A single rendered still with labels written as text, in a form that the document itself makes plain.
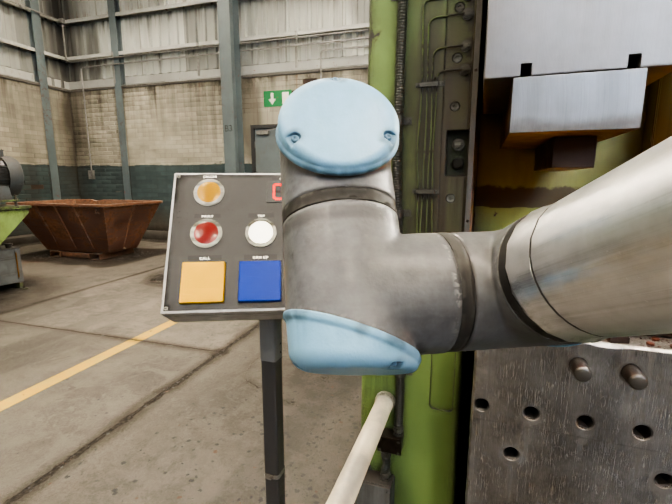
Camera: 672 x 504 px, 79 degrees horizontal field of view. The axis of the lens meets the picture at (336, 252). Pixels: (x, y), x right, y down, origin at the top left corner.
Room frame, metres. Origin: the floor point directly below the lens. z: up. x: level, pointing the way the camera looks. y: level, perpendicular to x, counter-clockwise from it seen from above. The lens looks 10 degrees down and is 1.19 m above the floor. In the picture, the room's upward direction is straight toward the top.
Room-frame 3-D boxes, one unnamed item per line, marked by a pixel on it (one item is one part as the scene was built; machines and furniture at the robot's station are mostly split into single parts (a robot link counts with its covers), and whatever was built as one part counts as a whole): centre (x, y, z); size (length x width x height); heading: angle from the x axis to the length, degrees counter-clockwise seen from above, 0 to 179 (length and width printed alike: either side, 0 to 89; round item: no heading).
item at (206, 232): (0.75, 0.24, 1.09); 0.05 x 0.03 x 0.04; 70
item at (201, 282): (0.70, 0.24, 1.01); 0.07 x 0.05 x 0.07; 95
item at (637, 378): (0.61, -0.49, 0.87); 0.04 x 0.03 x 0.03; 160
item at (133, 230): (6.43, 3.92, 0.42); 1.89 x 1.20 x 0.85; 73
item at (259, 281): (0.71, 0.14, 1.01); 0.07 x 0.05 x 0.07; 95
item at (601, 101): (0.92, -0.48, 1.32); 0.42 x 0.20 x 0.10; 160
